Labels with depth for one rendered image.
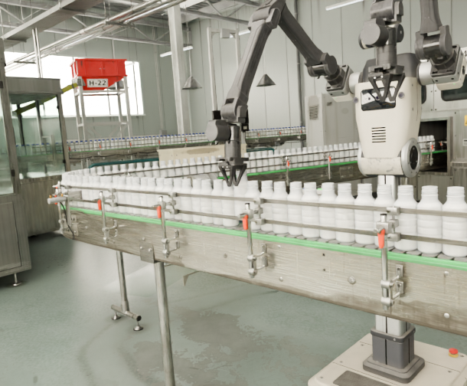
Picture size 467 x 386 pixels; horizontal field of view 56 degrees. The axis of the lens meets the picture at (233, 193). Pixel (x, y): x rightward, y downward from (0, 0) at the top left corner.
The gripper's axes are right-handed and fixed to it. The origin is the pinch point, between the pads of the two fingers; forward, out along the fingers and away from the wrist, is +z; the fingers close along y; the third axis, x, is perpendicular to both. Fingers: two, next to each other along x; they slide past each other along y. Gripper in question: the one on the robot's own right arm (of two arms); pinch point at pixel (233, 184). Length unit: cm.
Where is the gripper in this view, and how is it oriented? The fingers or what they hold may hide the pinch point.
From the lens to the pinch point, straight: 151.4
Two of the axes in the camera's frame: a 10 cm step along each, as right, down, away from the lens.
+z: 0.0, 10.0, 0.6
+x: 7.3, 0.4, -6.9
